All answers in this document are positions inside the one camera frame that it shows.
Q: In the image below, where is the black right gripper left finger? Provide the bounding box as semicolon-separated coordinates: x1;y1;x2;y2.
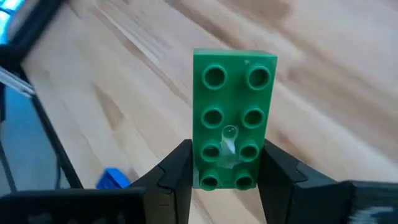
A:
129;139;194;224

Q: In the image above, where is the white bracket strip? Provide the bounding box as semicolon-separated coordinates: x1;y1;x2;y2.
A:
0;66;35;96

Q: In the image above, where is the blue toy building block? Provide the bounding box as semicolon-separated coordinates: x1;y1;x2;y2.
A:
95;167;131;190

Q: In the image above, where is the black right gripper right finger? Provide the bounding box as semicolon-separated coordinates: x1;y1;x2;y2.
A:
259;139;354;224

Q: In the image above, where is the green toy building block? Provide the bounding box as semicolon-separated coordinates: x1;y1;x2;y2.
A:
192;48;278;191

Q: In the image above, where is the black aluminium table frame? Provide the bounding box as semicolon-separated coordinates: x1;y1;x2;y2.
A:
0;0;85;190

